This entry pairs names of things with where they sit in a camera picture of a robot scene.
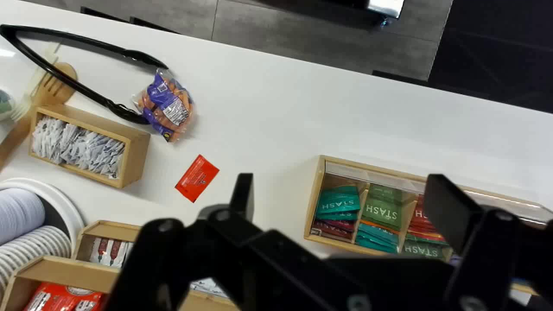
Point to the green tea bag stack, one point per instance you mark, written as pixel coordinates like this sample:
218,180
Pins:
339,202
424,250
382,207

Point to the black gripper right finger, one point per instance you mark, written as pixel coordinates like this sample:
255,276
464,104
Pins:
490,252

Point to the white sugar packet pile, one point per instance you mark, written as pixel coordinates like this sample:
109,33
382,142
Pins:
75,147

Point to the orange sauce sachet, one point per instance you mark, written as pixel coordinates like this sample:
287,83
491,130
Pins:
198,178

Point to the white sriracha packet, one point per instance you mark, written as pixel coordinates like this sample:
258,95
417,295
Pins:
97,252
108,252
118,252
128,252

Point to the white red packet pile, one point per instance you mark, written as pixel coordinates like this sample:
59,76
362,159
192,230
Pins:
204,287

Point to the wooden fork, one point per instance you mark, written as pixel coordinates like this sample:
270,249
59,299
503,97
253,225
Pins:
54,86

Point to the wooden tea box clear lid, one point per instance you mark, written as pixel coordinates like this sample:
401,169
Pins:
313,200

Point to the small wooden packet box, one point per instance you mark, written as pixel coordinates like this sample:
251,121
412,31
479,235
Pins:
135,155

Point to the bamboo tiered organizer rack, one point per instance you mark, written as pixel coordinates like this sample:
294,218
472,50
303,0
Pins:
58,269

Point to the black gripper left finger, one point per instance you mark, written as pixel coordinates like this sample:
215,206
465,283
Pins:
173,264

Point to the purple orange snack bag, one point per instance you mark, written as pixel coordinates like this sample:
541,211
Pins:
166,105

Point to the teal tea bag stack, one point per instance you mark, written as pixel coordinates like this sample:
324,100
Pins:
377,237

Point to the red ketchup packet pile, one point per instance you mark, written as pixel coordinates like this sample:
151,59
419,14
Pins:
58,299

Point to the dark red tea bag stack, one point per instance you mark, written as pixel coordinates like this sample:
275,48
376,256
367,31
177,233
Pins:
331,230

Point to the printed paper cup stack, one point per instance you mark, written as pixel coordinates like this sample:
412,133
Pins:
35,252

